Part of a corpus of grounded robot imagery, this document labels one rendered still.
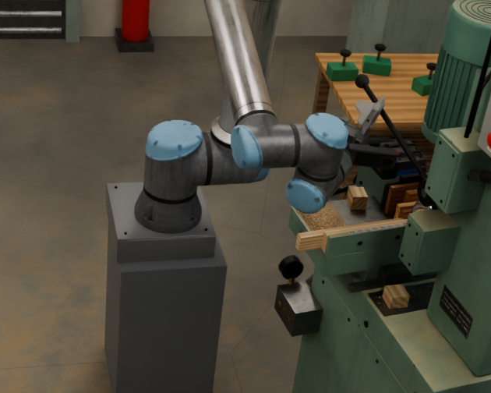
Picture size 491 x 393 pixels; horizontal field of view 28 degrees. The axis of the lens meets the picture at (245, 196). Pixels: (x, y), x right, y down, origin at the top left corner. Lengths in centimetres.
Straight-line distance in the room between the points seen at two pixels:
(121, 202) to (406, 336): 99
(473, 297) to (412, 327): 20
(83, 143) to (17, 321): 118
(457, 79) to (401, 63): 195
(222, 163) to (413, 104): 131
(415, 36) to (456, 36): 247
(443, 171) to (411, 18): 258
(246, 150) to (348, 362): 73
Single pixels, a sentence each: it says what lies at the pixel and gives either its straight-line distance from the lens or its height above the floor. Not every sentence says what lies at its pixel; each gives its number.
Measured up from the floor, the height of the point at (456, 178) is 124.
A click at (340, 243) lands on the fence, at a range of 225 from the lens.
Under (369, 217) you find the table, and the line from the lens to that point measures 242.
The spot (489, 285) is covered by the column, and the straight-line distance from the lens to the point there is 208.
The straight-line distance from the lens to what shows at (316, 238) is 226.
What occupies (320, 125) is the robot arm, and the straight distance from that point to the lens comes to 201.
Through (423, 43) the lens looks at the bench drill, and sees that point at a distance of 463.
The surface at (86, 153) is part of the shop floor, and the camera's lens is 425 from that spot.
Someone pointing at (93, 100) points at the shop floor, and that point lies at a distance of 465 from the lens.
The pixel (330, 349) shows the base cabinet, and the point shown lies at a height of 54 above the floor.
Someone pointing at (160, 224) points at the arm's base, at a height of 66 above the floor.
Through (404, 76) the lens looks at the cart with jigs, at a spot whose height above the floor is 53.
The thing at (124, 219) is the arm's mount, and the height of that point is 63.
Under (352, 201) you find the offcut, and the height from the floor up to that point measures 93.
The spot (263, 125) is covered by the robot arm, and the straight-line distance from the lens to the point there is 199.
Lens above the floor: 224
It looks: 34 degrees down
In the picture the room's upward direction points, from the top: 7 degrees clockwise
